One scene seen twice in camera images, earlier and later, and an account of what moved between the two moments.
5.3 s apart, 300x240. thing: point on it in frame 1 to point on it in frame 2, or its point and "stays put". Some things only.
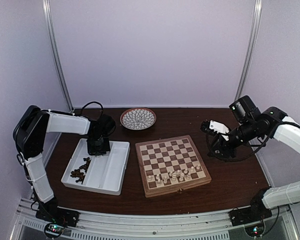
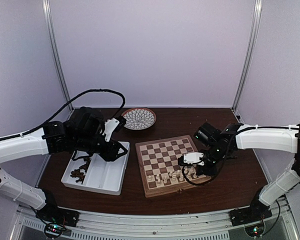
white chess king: x=174 y=179 stays put
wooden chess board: x=170 y=165 stays put
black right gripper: x=223 y=146 to x=211 y=171
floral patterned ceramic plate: x=137 y=118 stays put
